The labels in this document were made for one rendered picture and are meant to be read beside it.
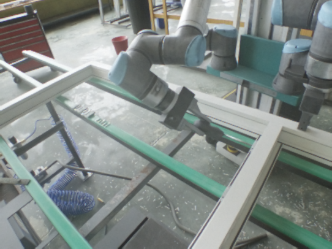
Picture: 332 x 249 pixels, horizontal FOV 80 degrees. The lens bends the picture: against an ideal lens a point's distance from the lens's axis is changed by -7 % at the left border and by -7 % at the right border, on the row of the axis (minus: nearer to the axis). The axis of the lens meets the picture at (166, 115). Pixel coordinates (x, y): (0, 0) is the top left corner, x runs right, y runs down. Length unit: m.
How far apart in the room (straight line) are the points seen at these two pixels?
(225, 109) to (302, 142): 0.27
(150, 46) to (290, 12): 0.41
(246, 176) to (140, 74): 0.38
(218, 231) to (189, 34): 0.51
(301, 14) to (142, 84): 0.48
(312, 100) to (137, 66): 0.47
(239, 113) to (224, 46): 0.76
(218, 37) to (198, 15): 0.76
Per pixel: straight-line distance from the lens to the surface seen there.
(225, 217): 0.52
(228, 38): 1.46
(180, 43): 0.63
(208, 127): 0.70
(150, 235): 0.88
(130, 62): 0.60
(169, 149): 0.78
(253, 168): 0.60
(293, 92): 1.34
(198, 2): 0.76
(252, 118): 0.77
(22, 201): 0.81
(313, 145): 0.77
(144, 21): 5.03
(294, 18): 0.72
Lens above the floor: 1.40
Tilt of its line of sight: 38 degrees down
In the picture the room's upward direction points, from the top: 7 degrees counter-clockwise
